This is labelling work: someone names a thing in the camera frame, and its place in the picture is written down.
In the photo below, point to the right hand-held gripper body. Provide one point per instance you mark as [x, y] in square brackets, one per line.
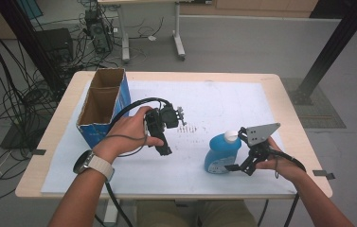
[259, 135]

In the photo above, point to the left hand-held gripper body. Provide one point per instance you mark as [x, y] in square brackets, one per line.
[166, 118]

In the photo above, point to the blue bottle with white cap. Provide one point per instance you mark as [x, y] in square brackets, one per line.
[220, 154]

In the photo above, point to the person's left hand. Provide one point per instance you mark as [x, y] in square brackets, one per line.
[127, 134]

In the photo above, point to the person's right hand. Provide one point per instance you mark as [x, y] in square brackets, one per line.
[285, 167]

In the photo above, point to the white sheet mat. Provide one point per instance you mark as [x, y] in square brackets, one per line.
[173, 176]

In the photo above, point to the wristwatch with white band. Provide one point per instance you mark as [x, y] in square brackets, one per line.
[102, 165]

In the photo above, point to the grey floor mat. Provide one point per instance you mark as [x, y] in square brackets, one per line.
[324, 110]

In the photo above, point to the person's khaki trousers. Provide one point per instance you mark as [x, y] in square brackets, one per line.
[157, 216]

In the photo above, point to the open blue cardboard box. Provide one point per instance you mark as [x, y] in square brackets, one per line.
[103, 85]

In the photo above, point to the black tape strip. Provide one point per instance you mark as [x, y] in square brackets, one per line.
[39, 152]
[323, 174]

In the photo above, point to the white power adapter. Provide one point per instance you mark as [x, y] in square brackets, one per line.
[151, 38]

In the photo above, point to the white table leg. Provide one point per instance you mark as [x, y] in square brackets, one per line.
[111, 216]

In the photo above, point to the black computer tower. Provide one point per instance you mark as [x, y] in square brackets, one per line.
[98, 34]

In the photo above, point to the wooden cabinet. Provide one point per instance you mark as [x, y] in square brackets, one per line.
[261, 8]

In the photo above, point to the black box on floor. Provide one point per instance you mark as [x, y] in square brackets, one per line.
[54, 42]

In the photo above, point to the dark floor plate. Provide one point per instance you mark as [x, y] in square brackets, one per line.
[18, 138]

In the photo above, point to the teal panel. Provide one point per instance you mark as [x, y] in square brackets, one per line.
[31, 8]

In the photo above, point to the white desk frame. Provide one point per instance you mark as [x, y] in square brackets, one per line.
[178, 34]

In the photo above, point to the black metal frame post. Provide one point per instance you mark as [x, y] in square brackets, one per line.
[334, 44]
[24, 34]

